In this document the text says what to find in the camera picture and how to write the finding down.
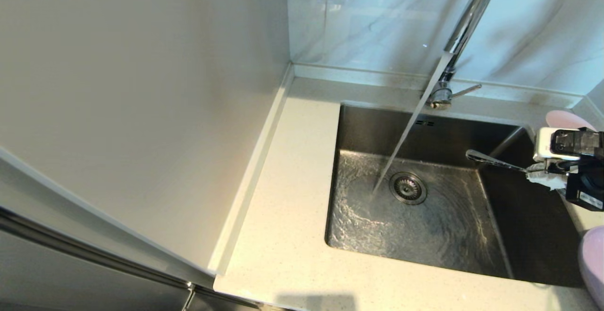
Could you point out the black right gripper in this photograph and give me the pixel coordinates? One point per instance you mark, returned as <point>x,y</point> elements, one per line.
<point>590,186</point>

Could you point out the metal spoon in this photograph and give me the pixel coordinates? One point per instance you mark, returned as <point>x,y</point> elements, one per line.
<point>490,161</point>

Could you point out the pink bowl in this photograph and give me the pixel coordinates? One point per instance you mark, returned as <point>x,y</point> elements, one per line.
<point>566,118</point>

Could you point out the lilac plate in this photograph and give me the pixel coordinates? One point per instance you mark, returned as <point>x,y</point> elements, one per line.
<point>593,264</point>

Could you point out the stainless steel sink basin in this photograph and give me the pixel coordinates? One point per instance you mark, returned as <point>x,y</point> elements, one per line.
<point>424,235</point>

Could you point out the round metal drain strainer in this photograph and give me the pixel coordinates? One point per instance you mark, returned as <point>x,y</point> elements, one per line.
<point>407,188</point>

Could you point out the running water stream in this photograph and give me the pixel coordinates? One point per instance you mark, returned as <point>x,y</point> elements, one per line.
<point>410,127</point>

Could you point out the chrome gooseneck faucet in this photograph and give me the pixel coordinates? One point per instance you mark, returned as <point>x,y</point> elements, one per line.
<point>469,18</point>

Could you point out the grey cabinet door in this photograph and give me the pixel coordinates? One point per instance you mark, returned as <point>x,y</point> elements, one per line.
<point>56,273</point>

